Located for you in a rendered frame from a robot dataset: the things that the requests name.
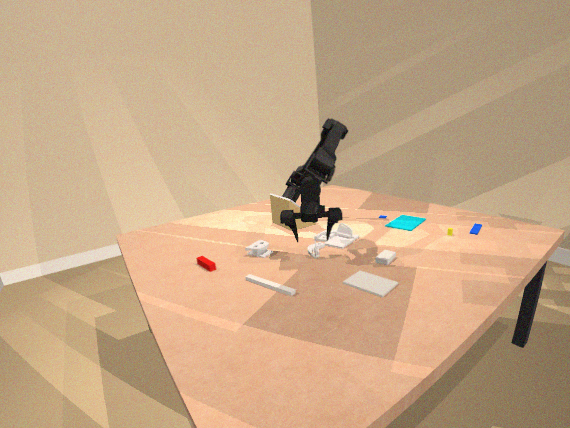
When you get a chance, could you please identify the cyan flat square plate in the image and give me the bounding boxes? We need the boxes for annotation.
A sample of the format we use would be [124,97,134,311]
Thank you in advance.
[385,215,427,231]

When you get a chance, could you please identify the blue flat rectangular block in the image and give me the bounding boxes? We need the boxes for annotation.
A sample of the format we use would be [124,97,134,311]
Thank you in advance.
[470,223,482,235]

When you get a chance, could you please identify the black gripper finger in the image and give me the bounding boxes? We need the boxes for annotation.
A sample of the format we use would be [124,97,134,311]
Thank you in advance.
[326,217,339,241]
[285,219,299,243]

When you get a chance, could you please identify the red rectangular block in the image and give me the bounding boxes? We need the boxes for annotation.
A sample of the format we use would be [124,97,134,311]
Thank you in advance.
[196,256,216,272]

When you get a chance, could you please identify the small white rectangular block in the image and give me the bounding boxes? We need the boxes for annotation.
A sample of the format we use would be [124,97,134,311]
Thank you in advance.
[376,250,396,265]

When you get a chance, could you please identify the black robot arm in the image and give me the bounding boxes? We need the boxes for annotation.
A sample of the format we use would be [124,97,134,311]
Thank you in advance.
[282,119,348,223]

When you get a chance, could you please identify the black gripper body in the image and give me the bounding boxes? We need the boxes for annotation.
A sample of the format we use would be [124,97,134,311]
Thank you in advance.
[280,207,343,224]

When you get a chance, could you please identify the white flat bar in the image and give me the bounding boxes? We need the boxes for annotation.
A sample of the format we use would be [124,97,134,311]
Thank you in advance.
[246,274,296,297]

